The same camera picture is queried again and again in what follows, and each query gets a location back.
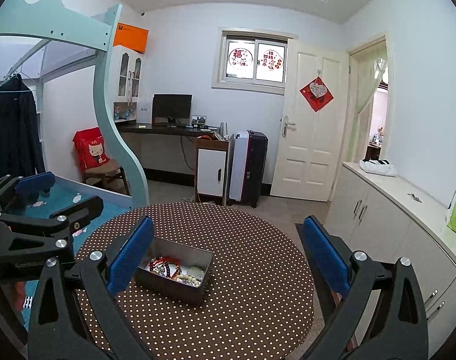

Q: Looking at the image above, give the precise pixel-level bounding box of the black computer monitor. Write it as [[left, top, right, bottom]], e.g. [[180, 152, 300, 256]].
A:
[[151, 94, 192, 125]]

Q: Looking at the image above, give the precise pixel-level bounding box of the orange box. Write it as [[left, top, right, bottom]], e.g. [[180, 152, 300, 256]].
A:
[[113, 23, 149, 54]]

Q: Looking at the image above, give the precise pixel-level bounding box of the white door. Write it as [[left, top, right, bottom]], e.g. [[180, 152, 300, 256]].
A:
[[271, 40, 348, 202]]

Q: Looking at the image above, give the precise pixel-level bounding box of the dark red bead bracelet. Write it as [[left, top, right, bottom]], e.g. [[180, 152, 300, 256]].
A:
[[148, 256, 183, 279]]

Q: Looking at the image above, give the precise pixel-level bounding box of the person's left hand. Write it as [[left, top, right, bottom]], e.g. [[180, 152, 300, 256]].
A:
[[2, 282, 26, 311]]

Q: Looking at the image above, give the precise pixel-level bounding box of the red cartoon bag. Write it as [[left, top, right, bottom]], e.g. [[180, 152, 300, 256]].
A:
[[72, 127, 110, 173]]

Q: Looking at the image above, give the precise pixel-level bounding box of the brown polka dot tablecloth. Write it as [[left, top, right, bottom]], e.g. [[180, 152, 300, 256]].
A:
[[74, 201, 316, 360]]

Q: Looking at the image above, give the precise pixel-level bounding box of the teal bed sheet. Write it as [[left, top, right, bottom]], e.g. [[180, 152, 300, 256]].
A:
[[2, 175, 135, 312]]

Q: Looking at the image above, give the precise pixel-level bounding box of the yellow bead bracelet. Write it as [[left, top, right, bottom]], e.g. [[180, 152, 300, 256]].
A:
[[175, 273, 203, 288]]

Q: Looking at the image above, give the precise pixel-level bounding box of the pale jade pendant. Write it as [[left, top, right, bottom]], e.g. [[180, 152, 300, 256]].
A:
[[187, 266, 204, 281]]

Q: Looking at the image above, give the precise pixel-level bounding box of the teal bunk bed frame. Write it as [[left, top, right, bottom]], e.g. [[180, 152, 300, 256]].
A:
[[0, 0, 149, 208]]

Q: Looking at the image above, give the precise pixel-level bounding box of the dark desk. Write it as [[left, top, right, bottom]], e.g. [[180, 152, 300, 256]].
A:
[[117, 122, 224, 186]]

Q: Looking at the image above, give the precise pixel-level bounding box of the white glass-door cupboard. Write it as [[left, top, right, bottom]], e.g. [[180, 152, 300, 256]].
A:
[[111, 46, 143, 123]]

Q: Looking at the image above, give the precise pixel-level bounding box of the grey metal tin box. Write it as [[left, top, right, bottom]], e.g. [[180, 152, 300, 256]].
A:
[[134, 237, 215, 306]]

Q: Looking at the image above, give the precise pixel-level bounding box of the red door decoration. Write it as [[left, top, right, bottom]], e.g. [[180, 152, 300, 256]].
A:
[[300, 76, 334, 112]]

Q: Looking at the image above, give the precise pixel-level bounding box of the window with red decals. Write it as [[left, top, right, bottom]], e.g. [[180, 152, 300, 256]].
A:
[[212, 27, 297, 95]]

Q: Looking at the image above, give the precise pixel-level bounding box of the wooden chair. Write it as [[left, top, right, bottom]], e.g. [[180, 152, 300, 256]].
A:
[[81, 159, 130, 196]]

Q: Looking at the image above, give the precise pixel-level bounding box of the white small cabinet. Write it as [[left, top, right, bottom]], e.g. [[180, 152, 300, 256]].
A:
[[195, 134, 229, 206]]

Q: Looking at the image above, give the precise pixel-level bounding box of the dark blue hanging coat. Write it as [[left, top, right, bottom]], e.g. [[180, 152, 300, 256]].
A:
[[0, 74, 46, 178]]

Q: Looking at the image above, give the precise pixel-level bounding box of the white sideboard cabinet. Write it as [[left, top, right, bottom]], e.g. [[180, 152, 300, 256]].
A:
[[324, 163, 456, 356]]

